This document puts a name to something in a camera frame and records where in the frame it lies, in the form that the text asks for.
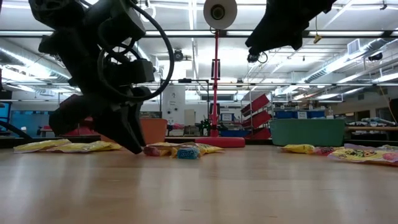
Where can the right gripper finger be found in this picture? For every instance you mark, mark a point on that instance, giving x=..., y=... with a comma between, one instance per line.
x=267, y=37

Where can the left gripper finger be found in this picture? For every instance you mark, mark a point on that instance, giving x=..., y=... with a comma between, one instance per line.
x=136, y=121
x=119, y=130

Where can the red hard candy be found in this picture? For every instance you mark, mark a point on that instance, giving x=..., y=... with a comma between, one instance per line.
x=154, y=151
x=323, y=151

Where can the blue hard candy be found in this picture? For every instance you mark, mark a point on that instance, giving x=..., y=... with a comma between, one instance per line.
x=188, y=153

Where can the yellow purple-edged candy packet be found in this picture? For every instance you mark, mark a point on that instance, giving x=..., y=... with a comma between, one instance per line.
x=192, y=144
x=363, y=155

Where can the green hard candy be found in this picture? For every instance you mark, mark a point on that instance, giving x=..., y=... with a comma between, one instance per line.
x=390, y=147

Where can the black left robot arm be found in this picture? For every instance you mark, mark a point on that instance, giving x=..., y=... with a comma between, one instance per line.
x=56, y=12

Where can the orange plastic bin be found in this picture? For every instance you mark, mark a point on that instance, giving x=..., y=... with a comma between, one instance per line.
x=154, y=130

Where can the white cabinet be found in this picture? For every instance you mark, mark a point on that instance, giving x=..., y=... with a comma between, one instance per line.
x=173, y=105

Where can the red storage bin rack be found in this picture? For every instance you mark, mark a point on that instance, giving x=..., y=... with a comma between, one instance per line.
x=256, y=105
x=77, y=131

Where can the blue partition panel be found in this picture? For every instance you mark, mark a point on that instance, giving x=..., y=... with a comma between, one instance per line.
x=28, y=124

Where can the blue storage bins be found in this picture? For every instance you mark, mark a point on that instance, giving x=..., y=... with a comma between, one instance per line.
x=289, y=114

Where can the red desk lamp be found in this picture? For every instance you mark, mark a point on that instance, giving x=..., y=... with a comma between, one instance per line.
x=220, y=142

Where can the small framed screen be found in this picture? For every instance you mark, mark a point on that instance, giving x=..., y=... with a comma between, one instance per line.
x=227, y=117

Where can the teal green plastic bin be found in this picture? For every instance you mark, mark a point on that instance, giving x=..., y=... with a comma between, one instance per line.
x=308, y=132

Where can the wooden workbench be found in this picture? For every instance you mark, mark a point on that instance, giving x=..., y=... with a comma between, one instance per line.
x=373, y=128

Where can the black overhead frame beam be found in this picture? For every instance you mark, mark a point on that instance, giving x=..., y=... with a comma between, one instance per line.
x=342, y=33

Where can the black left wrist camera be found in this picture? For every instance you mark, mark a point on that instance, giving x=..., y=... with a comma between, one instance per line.
x=121, y=18

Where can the black metal stand frame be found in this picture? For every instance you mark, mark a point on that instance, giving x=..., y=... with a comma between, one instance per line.
x=185, y=80

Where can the black round overhead camera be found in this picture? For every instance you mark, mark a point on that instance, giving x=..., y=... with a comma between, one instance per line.
x=178, y=55

